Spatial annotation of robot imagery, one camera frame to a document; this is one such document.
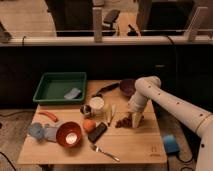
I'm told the silver fork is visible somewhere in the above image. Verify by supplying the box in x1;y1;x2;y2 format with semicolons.
90;144;120;162

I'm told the purple bowl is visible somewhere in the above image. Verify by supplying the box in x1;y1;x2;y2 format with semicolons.
120;79;135;97

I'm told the black rectangular block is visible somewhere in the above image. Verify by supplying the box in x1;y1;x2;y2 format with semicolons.
88;122;107;143

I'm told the grey sponge in tray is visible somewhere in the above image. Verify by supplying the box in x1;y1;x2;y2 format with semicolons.
64;88;81;100

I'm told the yellow banana peel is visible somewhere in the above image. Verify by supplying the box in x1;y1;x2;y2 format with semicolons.
104;104;116;125

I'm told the grey cloth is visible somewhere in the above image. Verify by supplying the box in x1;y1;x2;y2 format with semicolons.
44;121;63;142

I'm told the red bowl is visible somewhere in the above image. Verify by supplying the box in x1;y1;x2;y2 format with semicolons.
56;122;82;148

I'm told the wooden table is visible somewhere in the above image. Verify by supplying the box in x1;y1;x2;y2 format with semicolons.
18;88;167;165

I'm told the small dark jar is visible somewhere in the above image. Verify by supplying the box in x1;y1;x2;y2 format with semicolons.
80;105;91;118

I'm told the blue floor object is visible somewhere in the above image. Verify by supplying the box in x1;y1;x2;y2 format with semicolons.
163;135;180;154

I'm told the purple grape bunch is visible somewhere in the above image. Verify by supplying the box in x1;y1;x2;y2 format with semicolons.
115;112;145;129

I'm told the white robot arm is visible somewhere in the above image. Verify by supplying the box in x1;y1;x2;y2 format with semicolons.
128;76;213;171

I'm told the orange carrot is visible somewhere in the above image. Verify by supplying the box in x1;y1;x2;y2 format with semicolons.
39;111;58;122

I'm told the orange fruit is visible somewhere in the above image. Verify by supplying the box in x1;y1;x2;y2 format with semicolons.
83;119;96;133

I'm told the white railing bar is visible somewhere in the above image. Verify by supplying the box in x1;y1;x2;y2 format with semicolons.
0;36;213;47

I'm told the green plastic tray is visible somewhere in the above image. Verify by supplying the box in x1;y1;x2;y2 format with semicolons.
33;72;87;105

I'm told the white cup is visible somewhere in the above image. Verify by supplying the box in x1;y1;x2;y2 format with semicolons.
89;97;105;115

